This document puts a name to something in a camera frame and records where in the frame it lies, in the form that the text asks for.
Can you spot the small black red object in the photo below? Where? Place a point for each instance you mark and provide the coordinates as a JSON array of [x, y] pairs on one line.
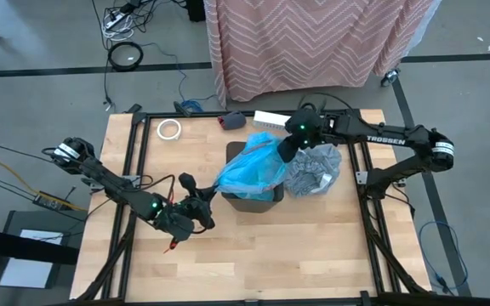
[[233, 121]]

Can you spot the pink chevron cloth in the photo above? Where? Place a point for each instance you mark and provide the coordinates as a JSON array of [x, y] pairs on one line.
[[304, 42]]

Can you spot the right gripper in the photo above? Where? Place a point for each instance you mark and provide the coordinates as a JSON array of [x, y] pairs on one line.
[[292, 149]]

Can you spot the small dark trash bin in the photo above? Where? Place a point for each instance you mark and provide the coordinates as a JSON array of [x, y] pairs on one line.
[[253, 206]]

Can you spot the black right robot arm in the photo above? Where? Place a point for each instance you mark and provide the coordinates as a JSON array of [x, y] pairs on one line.
[[398, 138]]

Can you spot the white power strip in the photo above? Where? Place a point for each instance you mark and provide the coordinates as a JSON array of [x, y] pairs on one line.
[[115, 20]]

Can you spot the blue plastic trash bag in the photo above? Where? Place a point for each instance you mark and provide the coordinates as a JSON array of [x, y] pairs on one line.
[[253, 170]]

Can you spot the black electronics box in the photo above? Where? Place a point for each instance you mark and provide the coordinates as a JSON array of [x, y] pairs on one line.
[[48, 201]]

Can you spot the silver caster wheel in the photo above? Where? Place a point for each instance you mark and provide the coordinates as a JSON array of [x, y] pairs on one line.
[[390, 77]]

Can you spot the red tape tag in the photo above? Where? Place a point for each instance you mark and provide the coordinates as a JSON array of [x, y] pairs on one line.
[[171, 246]]

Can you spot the black horizontal bar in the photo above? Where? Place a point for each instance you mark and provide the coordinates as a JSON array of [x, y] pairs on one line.
[[24, 246]]

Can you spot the black aluminium table frame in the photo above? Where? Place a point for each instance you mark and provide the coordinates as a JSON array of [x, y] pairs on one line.
[[245, 114]]

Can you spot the white tape roll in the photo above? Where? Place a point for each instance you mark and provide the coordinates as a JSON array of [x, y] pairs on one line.
[[159, 129]]

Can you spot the white paper sheet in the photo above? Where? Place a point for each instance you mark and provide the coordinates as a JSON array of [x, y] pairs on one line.
[[24, 274]]

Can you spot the grey plastic trash bag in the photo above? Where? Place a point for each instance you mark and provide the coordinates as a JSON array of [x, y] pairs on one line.
[[313, 170]]

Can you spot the silver metal bracket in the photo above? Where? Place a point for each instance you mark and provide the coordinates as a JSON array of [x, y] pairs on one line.
[[362, 177]]

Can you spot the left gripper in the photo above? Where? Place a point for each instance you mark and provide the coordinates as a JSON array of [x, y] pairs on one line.
[[196, 208]]

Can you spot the black floor box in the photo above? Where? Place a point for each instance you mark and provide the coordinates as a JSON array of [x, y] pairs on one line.
[[196, 10]]

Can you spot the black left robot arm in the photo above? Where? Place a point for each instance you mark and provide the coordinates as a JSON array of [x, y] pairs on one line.
[[113, 187]]

